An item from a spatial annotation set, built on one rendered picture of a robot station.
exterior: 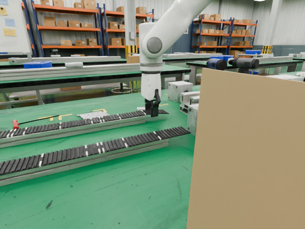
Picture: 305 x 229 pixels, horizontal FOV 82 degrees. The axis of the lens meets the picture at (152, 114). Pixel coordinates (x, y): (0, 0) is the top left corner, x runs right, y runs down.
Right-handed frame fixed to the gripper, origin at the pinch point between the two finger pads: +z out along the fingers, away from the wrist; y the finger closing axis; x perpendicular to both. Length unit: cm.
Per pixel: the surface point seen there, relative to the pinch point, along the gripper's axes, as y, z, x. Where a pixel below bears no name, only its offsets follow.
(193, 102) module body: 5.7, -3.0, 16.3
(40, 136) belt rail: 2.8, 2.0, -39.5
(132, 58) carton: -193, -8, 53
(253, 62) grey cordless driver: -10, -16, 67
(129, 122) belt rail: 2.7, 2.8, -10.4
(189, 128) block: 16.8, 2.3, 7.3
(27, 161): 19.6, 0.4, -39.4
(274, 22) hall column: -628, -138, 977
